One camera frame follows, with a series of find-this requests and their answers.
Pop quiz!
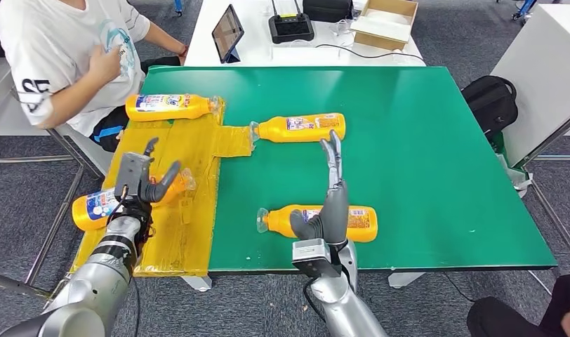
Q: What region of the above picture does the person's right hand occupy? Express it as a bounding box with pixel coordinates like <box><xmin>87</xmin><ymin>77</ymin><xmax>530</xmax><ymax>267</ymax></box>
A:
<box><xmin>88</xmin><ymin>44</ymin><xmax>124</xmax><ymax>85</ymax></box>

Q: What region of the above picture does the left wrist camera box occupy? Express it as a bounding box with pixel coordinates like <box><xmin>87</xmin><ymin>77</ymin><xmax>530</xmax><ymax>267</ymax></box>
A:
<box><xmin>114</xmin><ymin>151</ymin><xmax>154</xmax><ymax>200</ymax></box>

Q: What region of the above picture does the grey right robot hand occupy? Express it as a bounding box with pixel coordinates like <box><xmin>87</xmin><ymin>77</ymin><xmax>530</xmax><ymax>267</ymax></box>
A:
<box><xmin>289</xmin><ymin>129</ymin><xmax>350</xmax><ymax>246</ymax></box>

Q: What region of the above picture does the person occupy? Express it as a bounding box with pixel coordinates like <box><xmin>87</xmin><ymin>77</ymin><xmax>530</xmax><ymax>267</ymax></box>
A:
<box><xmin>0</xmin><ymin>0</ymin><xmax>190</xmax><ymax>154</ymax></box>
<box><xmin>466</xmin><ymin>274</ymin><xmax>570</xmax><ymax>337</ymax></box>

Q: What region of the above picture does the yellow taped cardboard mat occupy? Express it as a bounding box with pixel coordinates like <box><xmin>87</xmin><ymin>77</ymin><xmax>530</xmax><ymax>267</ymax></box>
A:
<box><xmin>68</xmin><ymin>100</ymin><xmax>254</xmax><ymax>277</ymax></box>

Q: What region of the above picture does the white coiled cable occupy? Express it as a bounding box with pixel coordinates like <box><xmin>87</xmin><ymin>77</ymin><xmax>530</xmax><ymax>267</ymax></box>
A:
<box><xmin>329</xmin><ymin>18</ymin><xmax>356</xmax><ymax>36</ymax></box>

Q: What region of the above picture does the black floor cable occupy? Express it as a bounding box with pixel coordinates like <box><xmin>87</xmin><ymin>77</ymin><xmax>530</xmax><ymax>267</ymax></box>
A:
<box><xmin>442</xmin><ymin>272</ymin><xmax>476</xmax><ymax>304</ymax></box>

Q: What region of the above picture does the black backpack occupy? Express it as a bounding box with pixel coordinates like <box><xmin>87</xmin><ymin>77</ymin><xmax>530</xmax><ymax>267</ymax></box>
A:
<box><xmin>460</xmin><ymin>75</ymin><xmax>519</xmax><ymax>140</ymax></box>

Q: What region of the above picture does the black router with antennas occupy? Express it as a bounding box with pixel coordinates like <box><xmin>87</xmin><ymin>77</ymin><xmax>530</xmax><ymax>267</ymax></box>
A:
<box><xmin>267</xmin><ymin>0</ymin><xmax>314</xmax><ymax>44</ymax></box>

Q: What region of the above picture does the blue metal stand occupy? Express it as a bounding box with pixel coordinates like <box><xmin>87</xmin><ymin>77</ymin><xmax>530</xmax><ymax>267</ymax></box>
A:
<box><xmin>512</xmin><ymin>0</ymin><xmax>538</xmax><ymax>22</ymax></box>

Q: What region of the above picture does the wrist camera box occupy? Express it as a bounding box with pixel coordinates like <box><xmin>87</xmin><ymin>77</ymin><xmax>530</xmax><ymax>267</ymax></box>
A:
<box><xmin>114</xmin><ymin>151</ymin><xmax>154</xmax><ymax>200</ymax></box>
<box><xmin>291</xmin><ymin>238</ymin><xmax>344</xmax><ymax>279</ymax></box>

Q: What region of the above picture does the black tablet on stand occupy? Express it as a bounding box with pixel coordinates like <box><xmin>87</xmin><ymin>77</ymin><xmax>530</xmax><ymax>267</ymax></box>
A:
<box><xmin>211</xmin><ymin>4</ymin><xmax>245</xmax><ymax>64</ymax></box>

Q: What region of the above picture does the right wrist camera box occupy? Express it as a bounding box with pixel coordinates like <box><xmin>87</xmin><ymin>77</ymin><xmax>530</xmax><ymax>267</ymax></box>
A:
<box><xmin>291</xmin><ymin>238</ymin><xmax>344</xmax><ymax>279</ymax></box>

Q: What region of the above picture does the white table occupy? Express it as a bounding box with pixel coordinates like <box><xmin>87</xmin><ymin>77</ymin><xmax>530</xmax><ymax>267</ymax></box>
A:
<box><xmin>183</xmin><ymin>0</ymin><xmax>425</xmax><ymax>67</ymax></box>

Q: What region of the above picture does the steel leg frame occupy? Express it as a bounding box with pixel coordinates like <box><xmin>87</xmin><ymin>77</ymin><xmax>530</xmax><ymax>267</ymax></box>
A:
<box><xmin>517</xmin><ymin>107</ymin><xmax>570</xmax><ymax>265</ymax></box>

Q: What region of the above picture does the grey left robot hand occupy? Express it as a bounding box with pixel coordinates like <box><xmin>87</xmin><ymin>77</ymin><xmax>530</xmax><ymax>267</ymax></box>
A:
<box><xmin>138</xmin><ymin>136</ymin><xmax>183</xmax><ymax>204</ymax></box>

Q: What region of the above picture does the white plastic bag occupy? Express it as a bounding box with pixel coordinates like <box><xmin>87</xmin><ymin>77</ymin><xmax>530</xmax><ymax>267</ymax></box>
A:
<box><xmin>495</xmin><ymin>153</ymin><xmax>532</xmax><ymax>199</ymax></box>

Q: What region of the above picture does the orange detergent bottle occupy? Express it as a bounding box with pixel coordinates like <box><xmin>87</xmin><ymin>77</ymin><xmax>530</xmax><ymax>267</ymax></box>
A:
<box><xmin>256</xmin><ymin>204</ymin><xmax>379</xmax><ymax>244</ymax></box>
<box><xmin>248</xmin><ymin>112</ymin><xmax>347</xmax><ymax>144</ymax></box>
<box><xmin>125</xmin><ymin>93</ymin><xmax>222</xmax><ymax>123</ymax></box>
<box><xmin>71</xmin><ymin>168</ymin><xmax>196</xmax><ymax>232</ymax></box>

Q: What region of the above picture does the open cardboard box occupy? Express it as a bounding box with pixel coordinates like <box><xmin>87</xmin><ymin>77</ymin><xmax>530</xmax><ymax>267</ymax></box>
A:
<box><xmin>349</xmin><ymin>0</ymin><xmax>418</xmax><ymax>51</ymax></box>

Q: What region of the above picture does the white foam sheet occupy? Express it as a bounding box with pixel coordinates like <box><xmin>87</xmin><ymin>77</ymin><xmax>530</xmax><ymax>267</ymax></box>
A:
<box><xmin>354</xmin><ymin>10</ymin><xmax>412</xmax><ymax>44</ymax></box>

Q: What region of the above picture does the black case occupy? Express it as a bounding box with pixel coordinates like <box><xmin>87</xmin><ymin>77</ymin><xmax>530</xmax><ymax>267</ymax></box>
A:
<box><xmin>302</xmin><ymin>0</ymin><xmax>354</xmax><ymax>22</ymax></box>

